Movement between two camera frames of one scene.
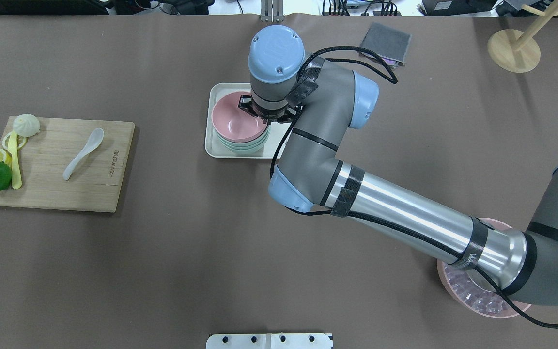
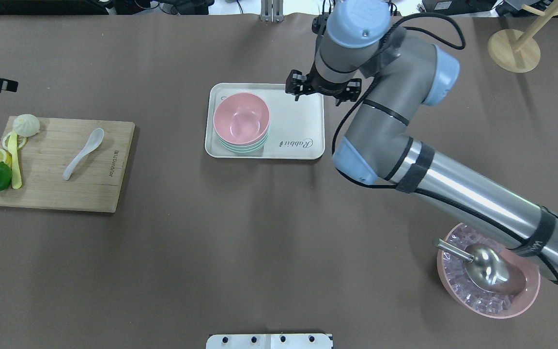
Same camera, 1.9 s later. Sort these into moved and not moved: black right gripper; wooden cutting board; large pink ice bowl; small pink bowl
Moved: black right gripper
Not moved: large pink ice bowl; small pink bowl; wooden cutting board
